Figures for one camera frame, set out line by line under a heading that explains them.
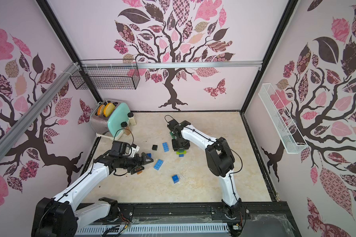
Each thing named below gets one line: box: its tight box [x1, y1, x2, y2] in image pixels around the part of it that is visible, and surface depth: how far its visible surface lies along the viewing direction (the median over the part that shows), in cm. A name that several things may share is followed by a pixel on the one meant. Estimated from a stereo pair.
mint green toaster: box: [89, 98, 132, 140], surface depth 98 cm
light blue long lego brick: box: [153, 158, 164, 171], surface depth 92 cm
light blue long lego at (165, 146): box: [162, 142, 170, 153], surface depth 100 cm
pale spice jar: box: [127, 112, 137, 126], surface depth 112 cm
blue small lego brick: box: [171, 174, 180, 184], surface depth 85 cm
